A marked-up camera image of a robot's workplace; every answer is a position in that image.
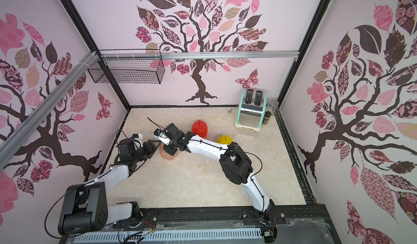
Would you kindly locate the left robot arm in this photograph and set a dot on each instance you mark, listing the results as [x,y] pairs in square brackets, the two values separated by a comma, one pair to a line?
[85,206]

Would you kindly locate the glass jar behind toaster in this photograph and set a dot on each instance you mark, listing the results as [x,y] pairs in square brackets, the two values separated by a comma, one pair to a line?
[272,105]

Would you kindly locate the white slotted cable duct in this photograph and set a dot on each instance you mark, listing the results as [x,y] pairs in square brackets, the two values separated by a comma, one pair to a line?
[170,236]

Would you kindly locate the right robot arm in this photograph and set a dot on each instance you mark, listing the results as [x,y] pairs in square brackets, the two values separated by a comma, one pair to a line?
[235,163]

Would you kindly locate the mint chrome toaster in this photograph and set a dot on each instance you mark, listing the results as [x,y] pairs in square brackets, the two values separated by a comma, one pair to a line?
[251,110]

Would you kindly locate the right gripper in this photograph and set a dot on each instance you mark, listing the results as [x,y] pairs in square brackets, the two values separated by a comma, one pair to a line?
[170,143]

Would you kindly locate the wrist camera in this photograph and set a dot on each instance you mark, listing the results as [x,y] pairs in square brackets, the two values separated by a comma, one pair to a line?
[128,146]
[161,136]

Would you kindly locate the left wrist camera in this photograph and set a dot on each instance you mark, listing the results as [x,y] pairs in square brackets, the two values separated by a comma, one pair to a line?
[128,146]

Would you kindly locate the aluminium rail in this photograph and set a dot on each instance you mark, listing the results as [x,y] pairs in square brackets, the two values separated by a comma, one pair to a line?
[16,140]
[199,55]

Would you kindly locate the red piggy bank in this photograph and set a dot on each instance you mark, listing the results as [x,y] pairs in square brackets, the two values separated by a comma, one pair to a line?
[200,128]

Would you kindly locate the left aluminium rail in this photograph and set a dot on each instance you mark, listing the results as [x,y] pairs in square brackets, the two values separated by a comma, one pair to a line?
[16,140]

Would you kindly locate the yellow piggy bank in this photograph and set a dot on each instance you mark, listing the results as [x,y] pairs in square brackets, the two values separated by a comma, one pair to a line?
[224,139]

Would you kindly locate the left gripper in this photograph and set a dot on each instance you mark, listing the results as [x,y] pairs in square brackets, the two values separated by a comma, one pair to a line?
[153,146]

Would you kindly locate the black wire basket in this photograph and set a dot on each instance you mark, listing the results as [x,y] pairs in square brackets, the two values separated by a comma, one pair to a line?
[129,66]

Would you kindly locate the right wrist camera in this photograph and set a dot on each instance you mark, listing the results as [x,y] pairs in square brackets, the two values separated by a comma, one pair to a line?
[161,136]

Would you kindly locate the peach piggy bank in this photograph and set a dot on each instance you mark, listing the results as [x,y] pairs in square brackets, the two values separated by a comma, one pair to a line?
[165,155]

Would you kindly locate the back aluminium rail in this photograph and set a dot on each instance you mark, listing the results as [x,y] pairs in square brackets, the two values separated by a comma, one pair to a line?
[199,55]

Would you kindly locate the black base frame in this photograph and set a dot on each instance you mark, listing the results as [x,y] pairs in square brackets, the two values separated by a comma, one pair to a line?
[310,224]

